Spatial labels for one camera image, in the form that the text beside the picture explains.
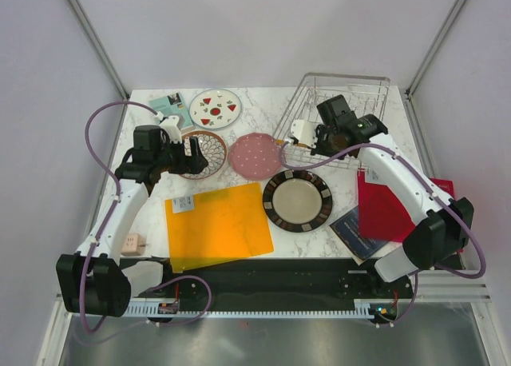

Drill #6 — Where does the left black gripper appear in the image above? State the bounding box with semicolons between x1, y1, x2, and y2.
154;136;208;175

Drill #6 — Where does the metal wire dish rack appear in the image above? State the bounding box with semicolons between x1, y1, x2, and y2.
272;73;390;166

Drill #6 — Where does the dark rim beige plate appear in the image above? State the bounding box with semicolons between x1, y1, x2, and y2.
262;169;333;233

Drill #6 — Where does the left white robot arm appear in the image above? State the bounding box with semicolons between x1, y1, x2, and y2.
56;125;208;317

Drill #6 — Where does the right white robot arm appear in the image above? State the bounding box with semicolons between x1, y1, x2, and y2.
312;95;474;297

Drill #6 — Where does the brown rim floral plate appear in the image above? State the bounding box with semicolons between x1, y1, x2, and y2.
180;130;228;180

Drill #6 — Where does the white watermelon pattern plate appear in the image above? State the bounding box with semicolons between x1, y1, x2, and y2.
188;89;243;130

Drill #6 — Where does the teal book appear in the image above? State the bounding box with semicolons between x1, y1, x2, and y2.
149;93;194;133

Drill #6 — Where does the pink polka dot plate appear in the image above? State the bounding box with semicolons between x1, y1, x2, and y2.
228;133;281;181

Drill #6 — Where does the orange translucent plastic sheet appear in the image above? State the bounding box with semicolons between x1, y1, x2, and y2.
164;182;274;273

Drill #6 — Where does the dark blue book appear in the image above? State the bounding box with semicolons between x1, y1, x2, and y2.
329;206;387;265

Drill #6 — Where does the red translucent plastic sheet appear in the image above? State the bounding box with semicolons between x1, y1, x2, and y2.
357;170;414;243

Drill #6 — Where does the pink cube power socket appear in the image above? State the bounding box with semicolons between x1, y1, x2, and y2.
121;233;146;257

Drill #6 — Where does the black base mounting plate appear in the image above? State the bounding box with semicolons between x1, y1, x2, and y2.
141;258;413;311

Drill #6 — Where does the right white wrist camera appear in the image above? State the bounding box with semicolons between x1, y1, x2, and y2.
289;119;318;149

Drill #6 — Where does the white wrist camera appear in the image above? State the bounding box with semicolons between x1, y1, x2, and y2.
289;119;318;149
156;113;183;144

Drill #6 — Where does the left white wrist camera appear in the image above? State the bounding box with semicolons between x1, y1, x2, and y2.
156;113;183;144

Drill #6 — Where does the white slotted cable duct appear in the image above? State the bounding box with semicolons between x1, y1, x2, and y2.
122;298;393;320

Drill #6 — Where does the aluminium front rail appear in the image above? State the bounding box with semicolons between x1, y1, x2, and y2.
416;270;491;303

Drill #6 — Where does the right aluminium frame post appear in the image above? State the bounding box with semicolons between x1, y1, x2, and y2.
404;0;469;101

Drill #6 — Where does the aluminium frame post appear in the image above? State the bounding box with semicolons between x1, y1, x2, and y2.
55;0;131;101
404;0;469;101

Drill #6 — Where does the left aluminium frame post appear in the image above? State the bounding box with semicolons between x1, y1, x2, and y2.
55;0;131;101

